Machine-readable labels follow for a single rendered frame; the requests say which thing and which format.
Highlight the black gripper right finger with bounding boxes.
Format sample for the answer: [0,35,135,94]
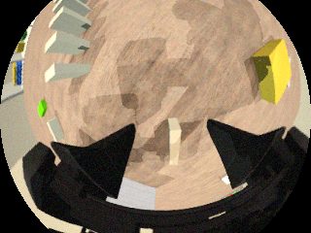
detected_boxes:
[206,119,287,189]

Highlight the bright green rectangular block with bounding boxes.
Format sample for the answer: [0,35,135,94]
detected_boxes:
[38,98,48,117]

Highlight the yellow rectangular block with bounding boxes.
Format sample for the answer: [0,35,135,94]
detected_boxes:
[252,39,292,105]

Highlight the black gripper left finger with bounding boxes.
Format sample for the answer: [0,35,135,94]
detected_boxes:
[51,124,136,199]

